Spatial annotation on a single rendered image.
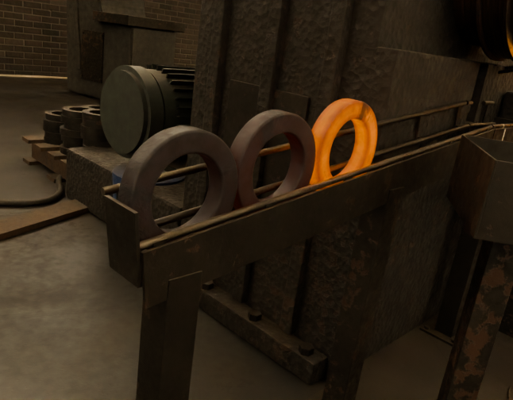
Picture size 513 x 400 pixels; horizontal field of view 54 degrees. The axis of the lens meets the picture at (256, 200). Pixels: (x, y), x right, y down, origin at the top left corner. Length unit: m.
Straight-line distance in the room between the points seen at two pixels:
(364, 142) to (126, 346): 0.88
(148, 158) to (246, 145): 0.17
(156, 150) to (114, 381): 0.84
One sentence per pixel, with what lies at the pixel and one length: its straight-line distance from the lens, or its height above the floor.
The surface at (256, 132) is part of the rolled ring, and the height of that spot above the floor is 0.72.
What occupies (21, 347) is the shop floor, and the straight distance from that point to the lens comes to 1.53.
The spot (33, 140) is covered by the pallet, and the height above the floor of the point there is 0.14.
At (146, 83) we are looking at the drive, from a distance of 2.07.
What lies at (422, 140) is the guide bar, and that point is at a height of 0.67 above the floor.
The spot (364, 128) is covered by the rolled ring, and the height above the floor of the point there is 0.72.
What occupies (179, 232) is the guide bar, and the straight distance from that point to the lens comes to 0.70.
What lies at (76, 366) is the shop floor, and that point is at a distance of 1.44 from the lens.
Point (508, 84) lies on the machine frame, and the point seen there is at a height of 0.82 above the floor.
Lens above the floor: 0.86
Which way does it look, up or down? 18 degrees down
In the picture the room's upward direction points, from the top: 8 degrees clockwise
